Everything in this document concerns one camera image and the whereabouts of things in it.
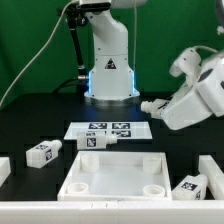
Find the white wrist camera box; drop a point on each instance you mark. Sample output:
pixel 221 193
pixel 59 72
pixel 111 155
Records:
pixel 188 62

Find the white marker sheet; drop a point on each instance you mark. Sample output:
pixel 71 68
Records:
pixel 123 130

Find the white left fence block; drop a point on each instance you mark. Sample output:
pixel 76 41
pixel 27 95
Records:
pixel 5 169

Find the white square tabletop panel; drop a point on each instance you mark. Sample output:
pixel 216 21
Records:
pixel 115 176

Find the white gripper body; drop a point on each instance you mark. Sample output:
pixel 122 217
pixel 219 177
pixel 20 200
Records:
pixel 191 106

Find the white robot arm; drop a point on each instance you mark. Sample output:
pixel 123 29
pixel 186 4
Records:
pixel 112 79

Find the white front fence bar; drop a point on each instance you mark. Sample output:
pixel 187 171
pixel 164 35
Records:
pixel 140 212

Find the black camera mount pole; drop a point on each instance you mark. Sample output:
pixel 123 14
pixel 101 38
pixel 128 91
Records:
pixel 76 18

